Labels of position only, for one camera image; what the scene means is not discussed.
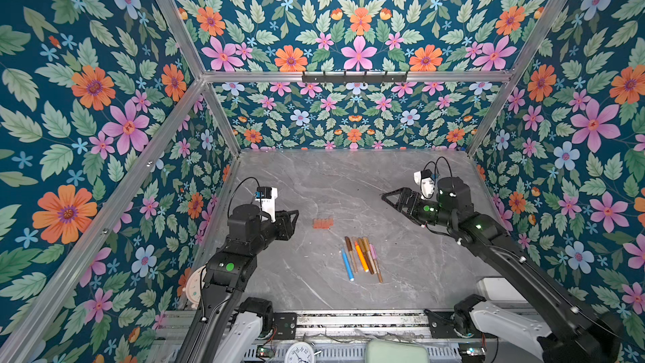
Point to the white square box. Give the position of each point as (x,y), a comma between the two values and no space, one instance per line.
(499,290)

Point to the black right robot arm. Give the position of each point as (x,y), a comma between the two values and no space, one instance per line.
(566,329)

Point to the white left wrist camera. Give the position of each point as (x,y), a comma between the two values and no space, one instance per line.
(266,197)

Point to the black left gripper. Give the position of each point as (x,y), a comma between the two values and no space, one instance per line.
(284,228)

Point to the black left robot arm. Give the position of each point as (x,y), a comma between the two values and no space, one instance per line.
(226,275)

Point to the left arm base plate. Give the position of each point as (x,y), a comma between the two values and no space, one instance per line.
(258,316)

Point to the blue highlighter pen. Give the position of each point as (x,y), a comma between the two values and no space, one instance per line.
(347,265)

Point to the brown cap beige marker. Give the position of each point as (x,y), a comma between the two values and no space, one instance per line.
(350,250)

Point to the orange highlighter right group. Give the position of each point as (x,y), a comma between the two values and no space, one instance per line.
(362,260)

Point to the white alarm clock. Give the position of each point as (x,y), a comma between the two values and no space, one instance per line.
(300,352)

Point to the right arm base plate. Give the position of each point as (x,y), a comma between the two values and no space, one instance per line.
(456,323)

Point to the dark brown marker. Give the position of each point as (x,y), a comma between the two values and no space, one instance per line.
(364,251)

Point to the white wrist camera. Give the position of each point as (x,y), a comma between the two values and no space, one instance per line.
(425,181)
(266,197)

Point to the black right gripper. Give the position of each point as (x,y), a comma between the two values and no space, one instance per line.
(415,206)

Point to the pale green box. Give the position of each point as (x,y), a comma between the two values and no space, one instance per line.
(381,351)

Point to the beige round timer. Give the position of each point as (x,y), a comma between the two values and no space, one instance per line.
(194,287)

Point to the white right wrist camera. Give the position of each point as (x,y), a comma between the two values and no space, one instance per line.
(425,181)

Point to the black hook rail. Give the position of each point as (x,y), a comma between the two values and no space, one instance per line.
(375,78)

